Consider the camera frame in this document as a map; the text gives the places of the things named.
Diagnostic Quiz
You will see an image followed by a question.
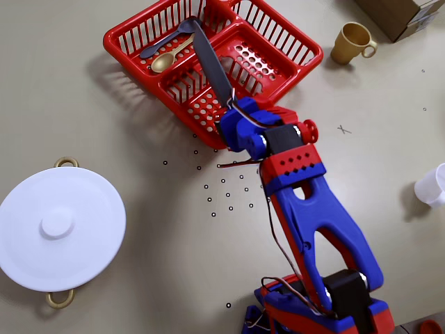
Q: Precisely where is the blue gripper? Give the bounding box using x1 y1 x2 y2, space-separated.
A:
218 97 283 152

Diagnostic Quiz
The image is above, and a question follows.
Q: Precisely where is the grey plastic plate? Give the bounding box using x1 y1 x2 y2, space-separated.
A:
192 19 234 107

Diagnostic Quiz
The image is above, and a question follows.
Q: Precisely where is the red plastic dish rack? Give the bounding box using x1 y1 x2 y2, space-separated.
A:
102 0 324 150

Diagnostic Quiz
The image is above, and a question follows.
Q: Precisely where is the gold plastic spoon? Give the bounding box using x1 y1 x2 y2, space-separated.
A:
150 33 197 74

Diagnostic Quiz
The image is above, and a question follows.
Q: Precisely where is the grey plastic spoon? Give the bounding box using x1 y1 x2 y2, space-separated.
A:
139 17 200 59

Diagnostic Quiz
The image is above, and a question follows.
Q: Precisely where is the gold plastic cup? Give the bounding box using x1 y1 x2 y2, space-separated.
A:
330 22 378 66

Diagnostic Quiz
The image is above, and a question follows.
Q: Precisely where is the gold pot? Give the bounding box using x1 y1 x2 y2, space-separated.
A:
45 156 80 310

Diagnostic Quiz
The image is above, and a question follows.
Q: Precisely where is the brown cardboard box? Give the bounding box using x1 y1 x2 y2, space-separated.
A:
353 0 442 43

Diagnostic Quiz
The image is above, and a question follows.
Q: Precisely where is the white plastic cup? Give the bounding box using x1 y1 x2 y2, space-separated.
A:
413 163 445 209

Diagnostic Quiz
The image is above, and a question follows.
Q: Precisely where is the white pot lid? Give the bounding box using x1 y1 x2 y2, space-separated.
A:
0 167 127 292

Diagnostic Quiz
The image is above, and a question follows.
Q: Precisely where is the small red round object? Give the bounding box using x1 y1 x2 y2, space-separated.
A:
419 319 444 334

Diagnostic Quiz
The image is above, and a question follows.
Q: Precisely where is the white red gripper cable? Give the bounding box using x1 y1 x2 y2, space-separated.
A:
225 88 267 130

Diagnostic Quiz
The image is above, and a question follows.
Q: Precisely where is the dark red arm cable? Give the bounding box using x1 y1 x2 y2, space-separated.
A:
216 158 337 317

